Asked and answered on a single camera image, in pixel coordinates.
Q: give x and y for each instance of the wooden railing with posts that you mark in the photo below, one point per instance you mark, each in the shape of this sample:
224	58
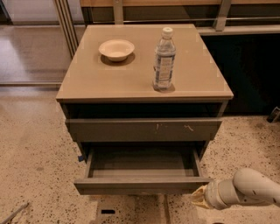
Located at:
211	17

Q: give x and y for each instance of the grey metal rod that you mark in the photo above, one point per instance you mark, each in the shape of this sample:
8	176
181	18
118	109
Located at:
8	219

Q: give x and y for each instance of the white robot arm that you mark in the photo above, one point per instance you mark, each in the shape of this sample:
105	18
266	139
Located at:
247	187

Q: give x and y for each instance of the grey drawer cabinet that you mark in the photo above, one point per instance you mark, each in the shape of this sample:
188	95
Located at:
96	88

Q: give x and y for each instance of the clear plastic water bottle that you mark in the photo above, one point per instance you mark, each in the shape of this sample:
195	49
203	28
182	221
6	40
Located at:
165	53

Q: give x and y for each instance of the grey top drawer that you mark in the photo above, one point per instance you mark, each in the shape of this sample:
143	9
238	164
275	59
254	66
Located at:
143	130

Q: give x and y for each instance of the grey drawer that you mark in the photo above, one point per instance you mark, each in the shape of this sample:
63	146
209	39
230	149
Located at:
143	130
141	172

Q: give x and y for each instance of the metal window frame post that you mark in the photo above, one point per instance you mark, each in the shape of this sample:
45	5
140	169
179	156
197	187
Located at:
67	25

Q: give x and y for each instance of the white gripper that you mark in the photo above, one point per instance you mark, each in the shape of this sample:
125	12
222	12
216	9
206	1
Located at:
211	194

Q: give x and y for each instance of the white ceramic bowl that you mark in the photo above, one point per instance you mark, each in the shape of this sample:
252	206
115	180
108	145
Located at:
116	49

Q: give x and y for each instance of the blue tape piece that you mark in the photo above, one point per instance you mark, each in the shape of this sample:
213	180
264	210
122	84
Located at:
80	158

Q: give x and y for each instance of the black object at right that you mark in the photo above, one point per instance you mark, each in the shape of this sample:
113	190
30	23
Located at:
274	115

